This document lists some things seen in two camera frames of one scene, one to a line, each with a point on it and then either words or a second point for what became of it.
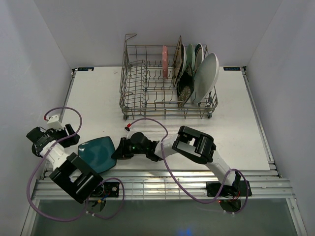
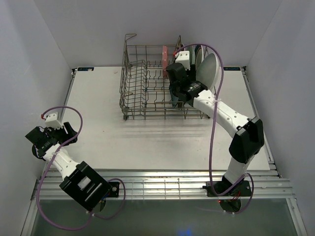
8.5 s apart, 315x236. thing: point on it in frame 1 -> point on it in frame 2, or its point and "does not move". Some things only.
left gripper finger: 66,140 does not move
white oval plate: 205,78 does not move
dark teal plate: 98,153 -> 174,99
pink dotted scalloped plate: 165,62 does not move
